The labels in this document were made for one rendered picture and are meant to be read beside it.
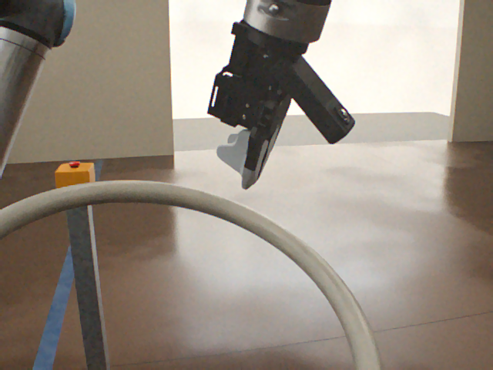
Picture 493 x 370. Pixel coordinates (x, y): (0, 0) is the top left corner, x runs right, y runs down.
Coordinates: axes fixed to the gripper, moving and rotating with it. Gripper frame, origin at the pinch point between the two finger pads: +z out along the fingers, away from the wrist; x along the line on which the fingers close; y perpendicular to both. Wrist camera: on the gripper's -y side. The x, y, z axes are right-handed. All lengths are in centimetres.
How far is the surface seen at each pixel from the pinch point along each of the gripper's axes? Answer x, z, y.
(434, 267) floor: -241, 163, -90
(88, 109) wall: -423, 282, 335
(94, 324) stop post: -51, 125, 55
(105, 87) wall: -442, 252, 325
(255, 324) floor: -132, 173, 4
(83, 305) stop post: -51, 118, 61
